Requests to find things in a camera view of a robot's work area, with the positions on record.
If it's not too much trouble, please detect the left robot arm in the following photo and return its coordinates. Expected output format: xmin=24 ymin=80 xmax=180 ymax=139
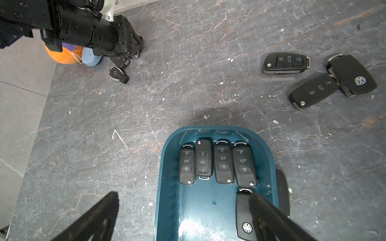
xmin=1 ymin=0 xmax=143 ymax=58

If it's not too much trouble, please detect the orange plush toy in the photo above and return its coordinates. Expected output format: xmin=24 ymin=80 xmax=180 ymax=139
xmin=45 ymin=43 xmax=83 ymax=64

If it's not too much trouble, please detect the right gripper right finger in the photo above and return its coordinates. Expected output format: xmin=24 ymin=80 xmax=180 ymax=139
xmin=249 ymin=192 xmax=315 ymax=241

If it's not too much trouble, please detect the teal storage tray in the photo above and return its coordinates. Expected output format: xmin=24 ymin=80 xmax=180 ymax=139
xmin=154 ymin=126 xmax=279 ymax=241

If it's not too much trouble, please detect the black car key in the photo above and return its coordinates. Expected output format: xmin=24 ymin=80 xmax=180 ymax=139
xmin=195 ymin=139 xmax=213 ymax=180
xmin=109 ymin=66 xmax=129 ymax=84
xmin=232 ymin=142 xmax=258 ymax=188
xmin=214 ymin=140 xmax=234 ymax=184
xmin=262 ymin=52 xmax=311 ymax=74
xmin=326 ymin=54 xmax=378 ymax=97
xmin=110 ymin=56 xmax=130 ymax=69
xmin=179 ymin=143 xmax=196 ymax=185
xmin=236 ymin=188 xmax=258 ymax=241
xmin=288 ymin=74 xmax=339 ymax=109

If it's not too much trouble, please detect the blue glasses case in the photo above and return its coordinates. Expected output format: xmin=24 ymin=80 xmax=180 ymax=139
xmin=81 ymin=47 xmax=102 ymax=67

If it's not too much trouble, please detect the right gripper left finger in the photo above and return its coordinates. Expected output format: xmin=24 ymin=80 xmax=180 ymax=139
xmin=54 ymin=191 xmax=119 ymax=241

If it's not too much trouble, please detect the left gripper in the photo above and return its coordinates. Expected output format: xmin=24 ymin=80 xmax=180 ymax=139
xmin=113 ymin=15 xmax=144 ymax=59

